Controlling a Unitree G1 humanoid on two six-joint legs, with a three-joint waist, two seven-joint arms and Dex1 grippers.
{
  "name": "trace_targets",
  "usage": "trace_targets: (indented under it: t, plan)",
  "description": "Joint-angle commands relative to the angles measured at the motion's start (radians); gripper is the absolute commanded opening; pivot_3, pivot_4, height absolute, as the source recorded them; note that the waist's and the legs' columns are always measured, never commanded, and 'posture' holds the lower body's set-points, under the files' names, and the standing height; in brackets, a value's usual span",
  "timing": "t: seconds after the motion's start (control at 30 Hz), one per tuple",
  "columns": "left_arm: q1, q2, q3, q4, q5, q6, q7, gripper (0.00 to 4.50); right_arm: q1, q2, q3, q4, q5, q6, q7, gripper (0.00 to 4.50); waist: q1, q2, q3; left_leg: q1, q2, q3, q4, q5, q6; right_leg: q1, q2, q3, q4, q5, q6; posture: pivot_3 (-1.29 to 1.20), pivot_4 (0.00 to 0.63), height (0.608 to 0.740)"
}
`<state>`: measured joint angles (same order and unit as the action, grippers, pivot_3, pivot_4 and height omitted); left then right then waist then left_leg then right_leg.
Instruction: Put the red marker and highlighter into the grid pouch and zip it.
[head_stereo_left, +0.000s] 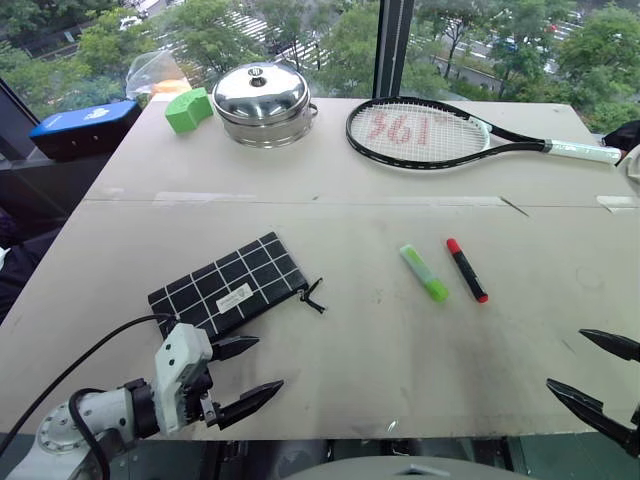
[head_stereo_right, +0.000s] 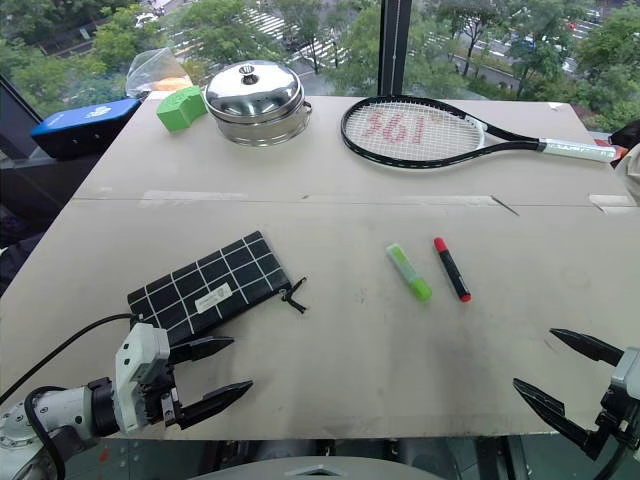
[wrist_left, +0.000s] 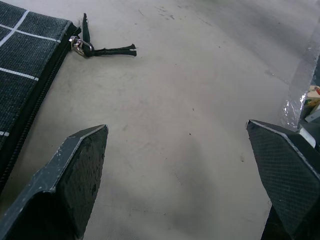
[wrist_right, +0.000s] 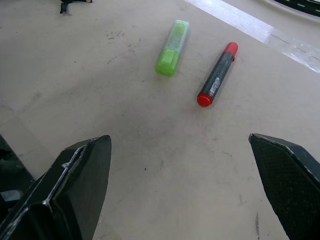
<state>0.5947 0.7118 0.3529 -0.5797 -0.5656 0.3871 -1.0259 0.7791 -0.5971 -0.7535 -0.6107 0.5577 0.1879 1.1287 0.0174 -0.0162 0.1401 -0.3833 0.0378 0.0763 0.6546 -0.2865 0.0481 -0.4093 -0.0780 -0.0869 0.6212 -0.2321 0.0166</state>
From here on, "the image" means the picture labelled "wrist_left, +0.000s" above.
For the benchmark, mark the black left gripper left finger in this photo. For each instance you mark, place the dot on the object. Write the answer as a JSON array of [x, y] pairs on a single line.
[[62, 185]]

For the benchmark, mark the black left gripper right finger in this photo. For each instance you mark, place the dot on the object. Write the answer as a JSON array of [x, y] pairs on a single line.
[[287, 180]]

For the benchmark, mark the dark grid-patterned zipper pouch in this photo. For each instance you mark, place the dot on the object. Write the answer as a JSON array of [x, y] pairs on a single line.
[[22, 62]]

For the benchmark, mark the colourful box clutter off table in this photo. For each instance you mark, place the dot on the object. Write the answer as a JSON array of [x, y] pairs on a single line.
[[312, 105]]

